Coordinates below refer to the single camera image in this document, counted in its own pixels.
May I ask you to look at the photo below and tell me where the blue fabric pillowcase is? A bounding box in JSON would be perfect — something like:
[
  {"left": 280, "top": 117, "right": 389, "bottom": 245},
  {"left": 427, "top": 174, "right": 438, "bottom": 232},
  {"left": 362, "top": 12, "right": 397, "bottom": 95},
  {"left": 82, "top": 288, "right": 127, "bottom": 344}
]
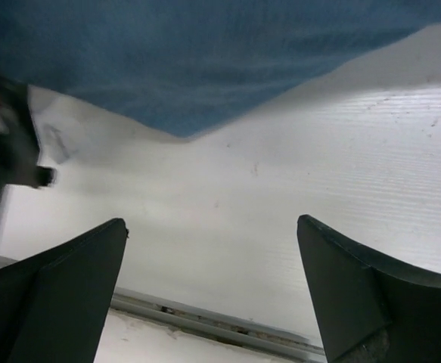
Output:
[{"left": 0, "top": 1, "right": 441, "bottom": 138}]

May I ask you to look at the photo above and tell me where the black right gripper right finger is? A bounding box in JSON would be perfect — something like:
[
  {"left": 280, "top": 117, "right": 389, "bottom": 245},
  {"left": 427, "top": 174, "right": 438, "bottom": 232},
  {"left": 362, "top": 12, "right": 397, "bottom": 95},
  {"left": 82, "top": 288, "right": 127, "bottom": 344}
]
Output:
[{"left": 297, "top": 215, "right": 441, "bottom": 362}]

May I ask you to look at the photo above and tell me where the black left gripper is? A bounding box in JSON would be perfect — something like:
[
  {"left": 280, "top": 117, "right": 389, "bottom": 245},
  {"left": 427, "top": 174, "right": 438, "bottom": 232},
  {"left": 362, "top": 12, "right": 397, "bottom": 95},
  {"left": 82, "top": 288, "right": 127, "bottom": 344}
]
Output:
[{"left": 0, "top": 76, "right": 55, "bottom": 206}]

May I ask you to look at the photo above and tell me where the white pillow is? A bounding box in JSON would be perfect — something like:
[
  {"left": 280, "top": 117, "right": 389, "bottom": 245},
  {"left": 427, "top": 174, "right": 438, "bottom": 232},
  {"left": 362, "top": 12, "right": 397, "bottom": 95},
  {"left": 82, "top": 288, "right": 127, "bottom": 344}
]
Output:
[{"left": 30, "top": 86, "right": 191, "bottom": 182}]

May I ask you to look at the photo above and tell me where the aluminium front rail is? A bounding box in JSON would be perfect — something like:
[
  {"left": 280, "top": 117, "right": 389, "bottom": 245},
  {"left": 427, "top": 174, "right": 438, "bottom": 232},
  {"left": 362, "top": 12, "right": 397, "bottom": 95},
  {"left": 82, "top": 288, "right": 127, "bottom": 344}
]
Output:
[{"left": 111, "top": 288, "right": 327, "bottom": 362}]

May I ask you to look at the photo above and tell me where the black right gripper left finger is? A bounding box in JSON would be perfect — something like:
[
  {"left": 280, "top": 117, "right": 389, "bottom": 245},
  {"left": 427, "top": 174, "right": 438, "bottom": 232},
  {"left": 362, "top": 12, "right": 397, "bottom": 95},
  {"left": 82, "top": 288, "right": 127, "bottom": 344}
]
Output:
[{"left": 0, "top": 219, "right": 128, "bottom": 363}]

